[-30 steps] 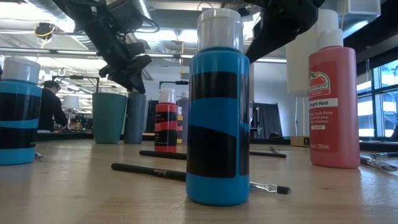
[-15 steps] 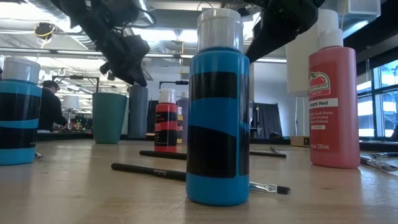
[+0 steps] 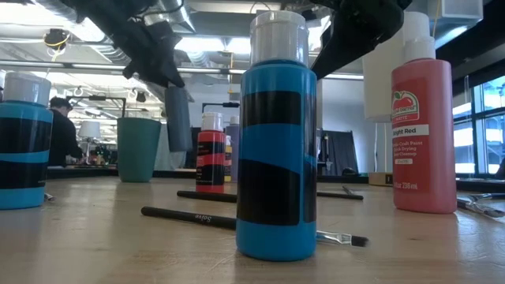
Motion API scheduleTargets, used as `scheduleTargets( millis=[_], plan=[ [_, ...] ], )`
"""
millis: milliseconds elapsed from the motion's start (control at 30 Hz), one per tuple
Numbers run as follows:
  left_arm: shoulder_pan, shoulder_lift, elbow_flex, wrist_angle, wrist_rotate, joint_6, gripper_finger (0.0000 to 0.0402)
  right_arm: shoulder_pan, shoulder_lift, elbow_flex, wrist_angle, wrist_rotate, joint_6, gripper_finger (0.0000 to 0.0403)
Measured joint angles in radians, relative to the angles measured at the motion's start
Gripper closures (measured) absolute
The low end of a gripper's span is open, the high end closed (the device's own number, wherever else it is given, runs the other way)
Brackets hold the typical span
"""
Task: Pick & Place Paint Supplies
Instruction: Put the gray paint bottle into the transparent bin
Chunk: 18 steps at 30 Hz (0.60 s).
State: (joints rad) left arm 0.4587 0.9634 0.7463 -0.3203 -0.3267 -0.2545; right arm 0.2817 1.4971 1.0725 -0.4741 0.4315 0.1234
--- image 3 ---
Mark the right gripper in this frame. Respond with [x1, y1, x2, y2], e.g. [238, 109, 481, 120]
[311, 0, 413, 80]

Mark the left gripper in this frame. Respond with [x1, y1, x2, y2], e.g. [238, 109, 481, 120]
[73, 0, 185, 88]

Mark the large grey-blue paint bottle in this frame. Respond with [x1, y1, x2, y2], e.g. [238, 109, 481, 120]
[164, 85, 193, 153]

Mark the small orange striped paint bottle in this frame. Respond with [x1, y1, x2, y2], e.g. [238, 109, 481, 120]
[223, 135, 234, 183]

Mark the large purple paint bottle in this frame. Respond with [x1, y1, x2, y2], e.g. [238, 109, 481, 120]
[225, 115, 241, 183]

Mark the small blue striped paint bottle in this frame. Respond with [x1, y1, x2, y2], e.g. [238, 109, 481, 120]
[235, 10, 318, 263]
[0, 71, 54, 211]

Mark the small red striped paint bottle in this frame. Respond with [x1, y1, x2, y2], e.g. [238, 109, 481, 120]
[195, 111, 227, 194]

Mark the large bright red paint bottle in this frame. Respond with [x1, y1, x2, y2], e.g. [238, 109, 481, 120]
[391, 35, 458, 215]

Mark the long linear ceiling light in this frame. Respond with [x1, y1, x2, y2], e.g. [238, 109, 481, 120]
[0, 58, 365, 82]

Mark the table lamp white shade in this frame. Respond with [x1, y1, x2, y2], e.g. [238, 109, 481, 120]
[361, 10, 437, 187]

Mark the dark green plastic cup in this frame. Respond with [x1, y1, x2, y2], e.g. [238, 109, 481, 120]
[116, 117, 163, 184]

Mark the distant white-shade lamp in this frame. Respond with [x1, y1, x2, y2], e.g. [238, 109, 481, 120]
[77, 120, 102, 159]

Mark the grey fabric cover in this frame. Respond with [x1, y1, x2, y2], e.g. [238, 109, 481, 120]
[153, 125, 187, 171]

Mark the distant cluttered workbench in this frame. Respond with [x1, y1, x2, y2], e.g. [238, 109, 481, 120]
[80, 148, 119, 169]

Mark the black fabric backdrop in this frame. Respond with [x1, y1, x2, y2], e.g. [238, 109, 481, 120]
[317, 129, 360, 177]

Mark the person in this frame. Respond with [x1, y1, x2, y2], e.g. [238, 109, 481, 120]
[47, 96, 84, 167]

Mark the grey ceiling air unit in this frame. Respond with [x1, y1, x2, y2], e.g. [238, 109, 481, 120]
[428, 0, 484, 31]

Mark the clear plastic bin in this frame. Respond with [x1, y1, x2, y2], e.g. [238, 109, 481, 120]
[215, 128, 331, 183]

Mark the dark-framed window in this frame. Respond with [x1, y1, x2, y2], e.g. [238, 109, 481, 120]
[451, 74, 505, 177]

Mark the silver spiral air duct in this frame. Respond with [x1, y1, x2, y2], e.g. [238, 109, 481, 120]
[157, 0, 216, 69]

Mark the black metal frame stand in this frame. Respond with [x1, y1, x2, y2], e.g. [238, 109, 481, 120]
[65, 95, 128, 119]

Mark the black ceiling sensor yellow cable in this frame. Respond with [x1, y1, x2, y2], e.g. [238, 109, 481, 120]
[43, 28, 71, 52]

